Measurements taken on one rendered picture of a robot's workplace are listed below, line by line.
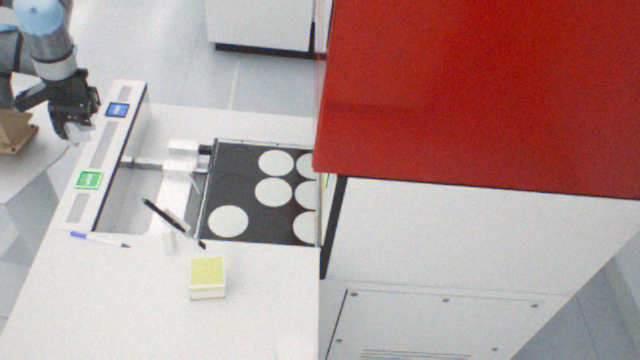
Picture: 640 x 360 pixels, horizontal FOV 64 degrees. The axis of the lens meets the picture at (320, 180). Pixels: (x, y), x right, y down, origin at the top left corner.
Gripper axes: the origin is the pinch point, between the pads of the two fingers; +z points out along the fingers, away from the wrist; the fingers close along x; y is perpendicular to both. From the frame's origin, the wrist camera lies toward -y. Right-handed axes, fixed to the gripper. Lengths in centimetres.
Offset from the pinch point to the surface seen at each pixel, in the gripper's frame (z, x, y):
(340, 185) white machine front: -10, -15, 60
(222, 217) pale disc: 19.9, -3.6, 33.6
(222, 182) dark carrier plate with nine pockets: 19.9, 8.1, 32.0
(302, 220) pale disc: 20, -3, 54
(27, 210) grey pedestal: 54, 19, -33
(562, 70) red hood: -42, -15, 91
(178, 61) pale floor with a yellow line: 109, 179, -20
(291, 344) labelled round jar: 4, -43, 52
